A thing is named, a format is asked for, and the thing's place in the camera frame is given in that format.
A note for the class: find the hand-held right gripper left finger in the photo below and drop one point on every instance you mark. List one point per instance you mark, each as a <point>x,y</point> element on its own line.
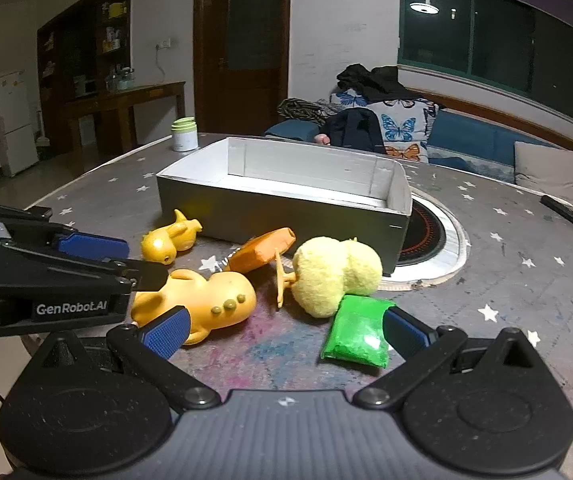
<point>165,332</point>

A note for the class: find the dark wooden shelf cabinet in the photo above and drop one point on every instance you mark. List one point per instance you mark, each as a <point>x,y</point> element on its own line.
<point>66,60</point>

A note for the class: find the butterfly print cushion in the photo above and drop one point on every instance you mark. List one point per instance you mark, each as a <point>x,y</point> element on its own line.
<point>401,127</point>

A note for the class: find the green packet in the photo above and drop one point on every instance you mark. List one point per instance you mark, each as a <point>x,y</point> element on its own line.
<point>356,330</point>

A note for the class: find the pale yellow plush toy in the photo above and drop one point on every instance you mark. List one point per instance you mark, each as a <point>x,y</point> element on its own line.
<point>326,275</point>

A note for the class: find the dark jacket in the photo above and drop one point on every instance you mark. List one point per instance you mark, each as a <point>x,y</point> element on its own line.
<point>354,130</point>

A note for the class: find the small yellow duck toy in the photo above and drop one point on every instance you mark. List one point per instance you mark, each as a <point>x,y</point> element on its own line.
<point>159,247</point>

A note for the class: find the grey star-print tablecloth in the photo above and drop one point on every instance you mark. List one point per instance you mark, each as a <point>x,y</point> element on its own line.
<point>506,280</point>

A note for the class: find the white wall socket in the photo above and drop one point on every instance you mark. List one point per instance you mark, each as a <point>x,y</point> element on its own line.
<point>164,44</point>

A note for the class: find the white jar with green lid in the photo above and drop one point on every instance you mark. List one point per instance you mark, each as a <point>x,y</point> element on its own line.
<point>185,137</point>

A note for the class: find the large dark window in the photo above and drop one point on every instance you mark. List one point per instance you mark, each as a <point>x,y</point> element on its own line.
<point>491,45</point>

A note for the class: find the wooden side table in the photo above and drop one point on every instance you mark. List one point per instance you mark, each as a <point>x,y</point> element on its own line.
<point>121,102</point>

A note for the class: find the black clothes pile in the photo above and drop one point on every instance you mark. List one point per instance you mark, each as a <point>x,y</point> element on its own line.
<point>371,82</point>

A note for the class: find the small pink object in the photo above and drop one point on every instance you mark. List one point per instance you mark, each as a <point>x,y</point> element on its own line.
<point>322,138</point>

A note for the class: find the black remote control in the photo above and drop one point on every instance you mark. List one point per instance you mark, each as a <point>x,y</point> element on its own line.
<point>566,213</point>

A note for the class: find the white round coaster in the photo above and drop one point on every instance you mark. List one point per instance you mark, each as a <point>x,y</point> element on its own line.
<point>431,240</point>

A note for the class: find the white refrigerator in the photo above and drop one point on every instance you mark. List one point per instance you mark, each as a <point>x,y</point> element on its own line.
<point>11,120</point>

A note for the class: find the orange packet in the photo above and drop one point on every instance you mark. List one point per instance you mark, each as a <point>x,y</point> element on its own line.
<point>261,252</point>

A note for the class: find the dark wooden door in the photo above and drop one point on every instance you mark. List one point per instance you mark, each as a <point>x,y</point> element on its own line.
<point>241,45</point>

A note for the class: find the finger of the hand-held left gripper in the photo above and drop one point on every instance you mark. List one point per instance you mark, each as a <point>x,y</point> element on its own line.
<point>91,246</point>
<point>146,276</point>

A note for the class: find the striped dark cloth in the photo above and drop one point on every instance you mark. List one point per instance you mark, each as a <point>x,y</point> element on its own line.
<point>301,107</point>

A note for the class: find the blue sofa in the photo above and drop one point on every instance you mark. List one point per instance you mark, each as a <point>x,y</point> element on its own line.
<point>471,140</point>

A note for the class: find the grey pillow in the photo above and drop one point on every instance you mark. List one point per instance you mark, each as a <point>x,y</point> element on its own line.
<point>548,172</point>

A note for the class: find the grey cardboard box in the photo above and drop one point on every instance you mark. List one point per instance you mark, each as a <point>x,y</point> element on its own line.
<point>266,215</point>

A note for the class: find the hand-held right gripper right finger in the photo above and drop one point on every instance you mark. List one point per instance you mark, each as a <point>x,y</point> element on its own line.
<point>406,331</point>

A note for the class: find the large yellow dotted toy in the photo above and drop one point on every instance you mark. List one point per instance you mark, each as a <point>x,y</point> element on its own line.
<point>216,290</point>

